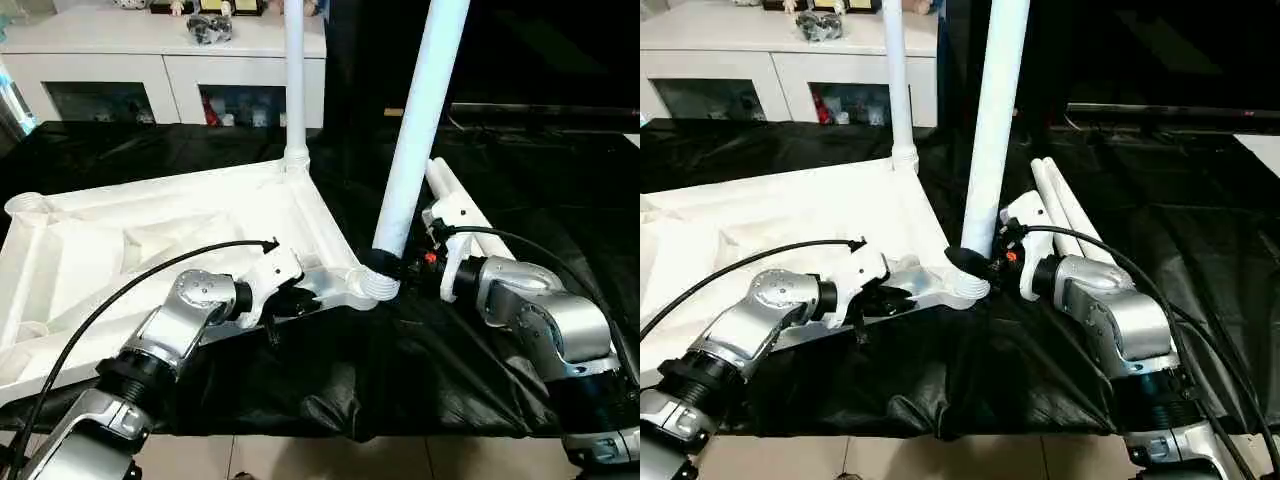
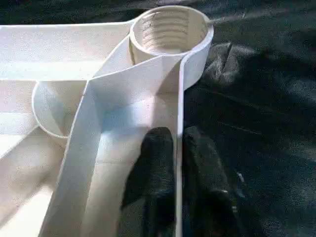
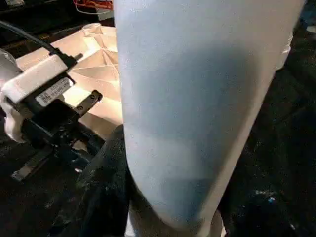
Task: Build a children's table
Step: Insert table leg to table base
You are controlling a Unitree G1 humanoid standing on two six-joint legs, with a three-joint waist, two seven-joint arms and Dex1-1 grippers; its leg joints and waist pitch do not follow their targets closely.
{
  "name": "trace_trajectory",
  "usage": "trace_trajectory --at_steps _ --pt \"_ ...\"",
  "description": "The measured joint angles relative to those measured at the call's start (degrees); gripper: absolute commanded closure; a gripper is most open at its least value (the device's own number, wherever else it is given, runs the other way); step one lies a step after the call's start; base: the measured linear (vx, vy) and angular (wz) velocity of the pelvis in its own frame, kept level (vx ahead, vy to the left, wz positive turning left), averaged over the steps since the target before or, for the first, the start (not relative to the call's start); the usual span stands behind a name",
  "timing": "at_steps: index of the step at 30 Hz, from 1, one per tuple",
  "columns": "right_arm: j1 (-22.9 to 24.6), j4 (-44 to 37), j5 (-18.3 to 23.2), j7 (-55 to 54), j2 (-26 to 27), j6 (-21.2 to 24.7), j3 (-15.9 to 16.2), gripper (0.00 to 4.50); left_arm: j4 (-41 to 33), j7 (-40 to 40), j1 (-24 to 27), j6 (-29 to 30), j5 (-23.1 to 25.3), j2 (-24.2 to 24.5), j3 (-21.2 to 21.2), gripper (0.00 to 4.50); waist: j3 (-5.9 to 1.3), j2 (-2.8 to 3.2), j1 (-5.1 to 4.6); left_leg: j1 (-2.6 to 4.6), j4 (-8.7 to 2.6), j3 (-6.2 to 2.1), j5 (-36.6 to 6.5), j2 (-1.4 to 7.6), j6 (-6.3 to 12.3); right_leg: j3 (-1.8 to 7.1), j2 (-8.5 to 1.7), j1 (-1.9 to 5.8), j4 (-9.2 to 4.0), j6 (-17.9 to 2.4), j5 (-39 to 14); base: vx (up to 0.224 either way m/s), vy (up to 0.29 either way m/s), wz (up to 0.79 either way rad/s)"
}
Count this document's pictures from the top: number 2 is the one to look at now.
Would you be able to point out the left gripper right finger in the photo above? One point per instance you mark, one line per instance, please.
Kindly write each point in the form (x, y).
(205, 192)

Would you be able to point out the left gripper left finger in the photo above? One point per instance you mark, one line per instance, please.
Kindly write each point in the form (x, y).
(153, 185)

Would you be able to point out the white plastic table top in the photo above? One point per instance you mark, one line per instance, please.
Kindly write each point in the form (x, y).
(74, 160)

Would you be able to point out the black table mat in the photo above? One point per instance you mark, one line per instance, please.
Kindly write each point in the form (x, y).
(259, 123)

